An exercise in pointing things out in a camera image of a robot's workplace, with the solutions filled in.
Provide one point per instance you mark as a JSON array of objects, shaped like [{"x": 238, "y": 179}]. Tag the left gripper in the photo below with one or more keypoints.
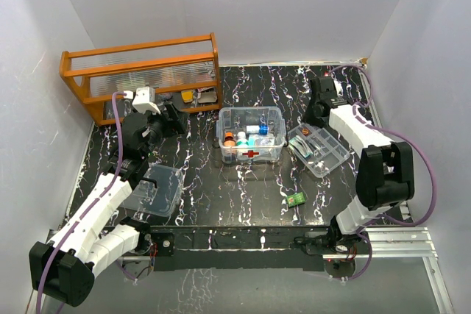
[{"x": 177, "y": 123}]

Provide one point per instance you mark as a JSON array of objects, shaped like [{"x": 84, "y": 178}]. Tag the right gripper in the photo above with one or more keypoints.
[{"x": 309, "y": 120}]

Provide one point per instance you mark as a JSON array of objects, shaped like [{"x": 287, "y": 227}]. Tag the white teal ointment tube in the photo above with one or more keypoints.
[{"x": 301, "y": 146}]

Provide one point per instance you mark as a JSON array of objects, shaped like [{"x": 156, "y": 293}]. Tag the brown bottle orange cap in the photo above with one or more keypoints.
[{"x": 229, "y": 140}]

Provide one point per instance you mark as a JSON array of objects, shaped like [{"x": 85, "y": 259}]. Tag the clear divider tray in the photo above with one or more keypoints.
[{"x": 328, "y": 152}]

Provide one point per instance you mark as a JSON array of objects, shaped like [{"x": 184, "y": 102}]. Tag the white bottle green band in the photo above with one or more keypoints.
[{"x": 242, "y": 139}]

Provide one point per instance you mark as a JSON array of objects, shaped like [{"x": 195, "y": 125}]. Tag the blue white spray can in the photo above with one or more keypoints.
[{"x": 257, "y": 129}]

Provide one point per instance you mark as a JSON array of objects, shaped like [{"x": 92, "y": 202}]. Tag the clear first aid box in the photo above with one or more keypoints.
[{"x": 250, "y": 134}]

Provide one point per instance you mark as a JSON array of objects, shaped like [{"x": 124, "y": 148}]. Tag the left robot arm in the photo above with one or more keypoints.
[{"x": 66, "y": 266}]

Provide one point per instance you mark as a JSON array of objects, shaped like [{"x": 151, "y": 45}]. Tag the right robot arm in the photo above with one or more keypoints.
[{"x": 385, "y": 175}]

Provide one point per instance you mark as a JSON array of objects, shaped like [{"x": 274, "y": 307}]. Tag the yellow item on shelf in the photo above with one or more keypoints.
[{"x": 187, "y": 96}]

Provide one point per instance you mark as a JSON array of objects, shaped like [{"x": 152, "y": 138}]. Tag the cardboard box on shelf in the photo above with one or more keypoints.
[{"x": 206, "y": 96}]

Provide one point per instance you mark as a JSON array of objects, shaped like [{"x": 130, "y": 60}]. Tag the orange wooden shelf rack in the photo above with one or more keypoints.
[{"x": 167, "y": 66}]

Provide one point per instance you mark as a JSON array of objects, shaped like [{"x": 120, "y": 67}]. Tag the green small packet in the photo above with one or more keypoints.
[{"x": 295, "y": 199}]

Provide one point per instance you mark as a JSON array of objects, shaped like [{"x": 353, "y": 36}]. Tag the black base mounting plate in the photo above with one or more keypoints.
[{"x": 252, "y": 247}]

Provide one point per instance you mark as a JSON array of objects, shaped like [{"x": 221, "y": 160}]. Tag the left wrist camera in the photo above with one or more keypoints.
[{"x": 144, "y": 101}]

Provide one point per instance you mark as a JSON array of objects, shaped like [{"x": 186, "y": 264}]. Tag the clear box lid with handle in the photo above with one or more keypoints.
[{"x": 159, "y": 194}]

